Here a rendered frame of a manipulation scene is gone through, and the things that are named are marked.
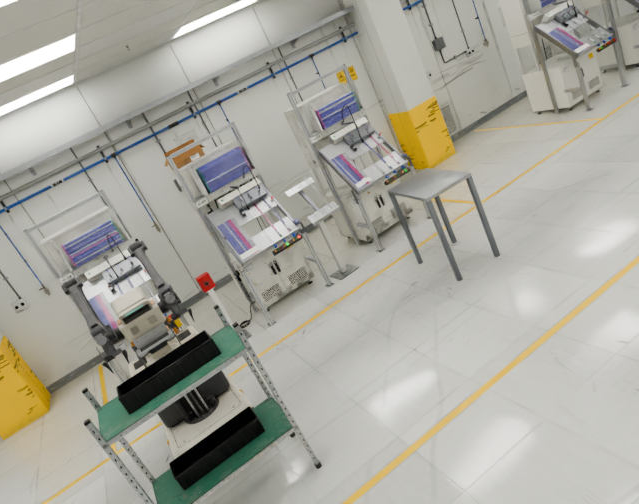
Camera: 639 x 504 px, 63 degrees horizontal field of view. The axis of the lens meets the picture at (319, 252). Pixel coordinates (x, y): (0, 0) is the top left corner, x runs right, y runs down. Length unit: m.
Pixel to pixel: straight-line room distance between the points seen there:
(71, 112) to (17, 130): 0.60
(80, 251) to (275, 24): 3.95
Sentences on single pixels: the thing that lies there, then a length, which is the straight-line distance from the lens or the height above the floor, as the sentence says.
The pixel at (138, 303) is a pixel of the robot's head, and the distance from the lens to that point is 3.48.
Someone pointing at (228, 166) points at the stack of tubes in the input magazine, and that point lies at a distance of 5.52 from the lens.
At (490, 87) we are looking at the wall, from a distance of 9.36.
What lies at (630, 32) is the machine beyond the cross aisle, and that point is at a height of 0.51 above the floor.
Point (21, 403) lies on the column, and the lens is 6.82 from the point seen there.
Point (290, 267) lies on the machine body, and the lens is 5.68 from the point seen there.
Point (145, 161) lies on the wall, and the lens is 6.89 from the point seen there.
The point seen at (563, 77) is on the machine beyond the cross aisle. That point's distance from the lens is 8.04.
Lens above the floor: 2.20
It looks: 19 degrees down
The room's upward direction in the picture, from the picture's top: 26 degrees counter-clockwise
